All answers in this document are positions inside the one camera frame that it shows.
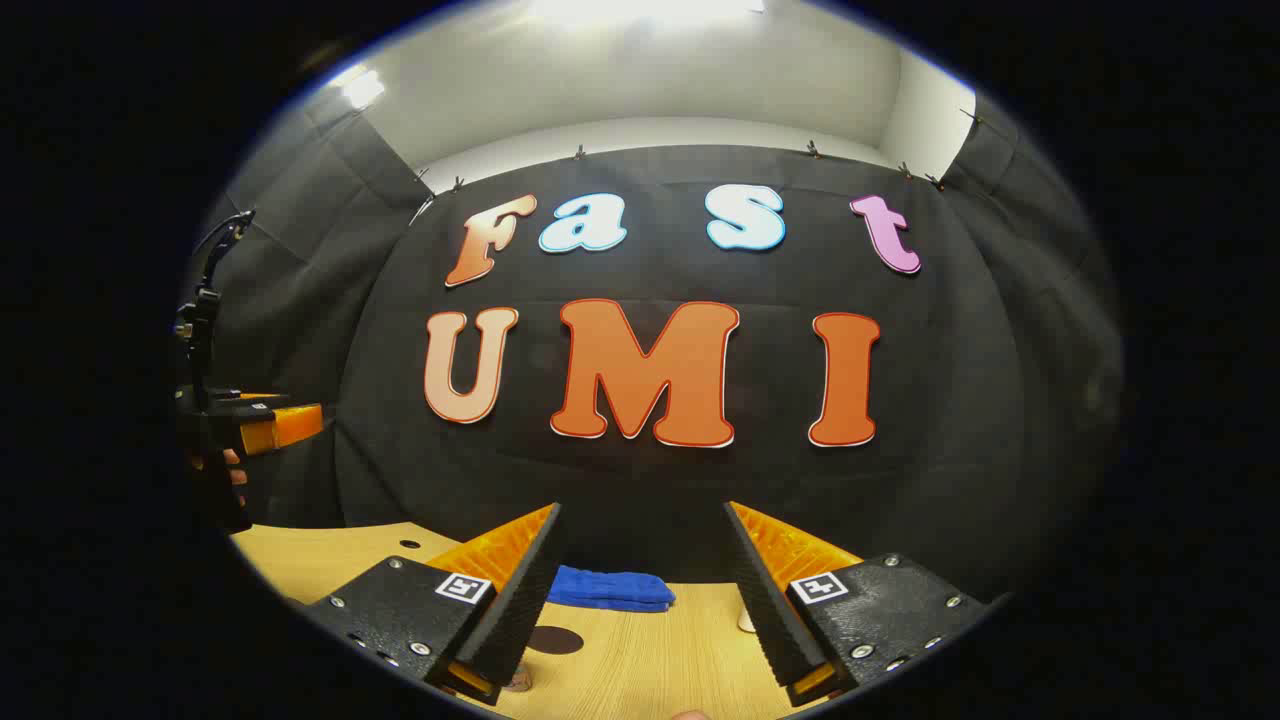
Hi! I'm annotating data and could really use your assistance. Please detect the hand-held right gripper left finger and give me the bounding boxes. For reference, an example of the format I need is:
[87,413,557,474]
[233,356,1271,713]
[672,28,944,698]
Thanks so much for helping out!
[305,503,563,706]

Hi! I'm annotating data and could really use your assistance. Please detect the black backdrop cloth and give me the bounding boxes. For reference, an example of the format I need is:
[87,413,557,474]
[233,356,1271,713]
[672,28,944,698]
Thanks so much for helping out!
[185,95,1126,601]

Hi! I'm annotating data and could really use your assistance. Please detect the ceiling light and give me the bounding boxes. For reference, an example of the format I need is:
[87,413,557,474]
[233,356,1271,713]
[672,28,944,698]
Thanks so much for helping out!
[528,0,769,29]
[338,66,388,111]

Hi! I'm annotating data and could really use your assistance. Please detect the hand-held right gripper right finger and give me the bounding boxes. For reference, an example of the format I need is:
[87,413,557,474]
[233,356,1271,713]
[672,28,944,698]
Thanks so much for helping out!
[723,502,991,707]

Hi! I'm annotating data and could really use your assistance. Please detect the blue towel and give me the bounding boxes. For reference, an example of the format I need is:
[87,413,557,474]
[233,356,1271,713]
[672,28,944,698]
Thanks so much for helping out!
[547,565,676,613]

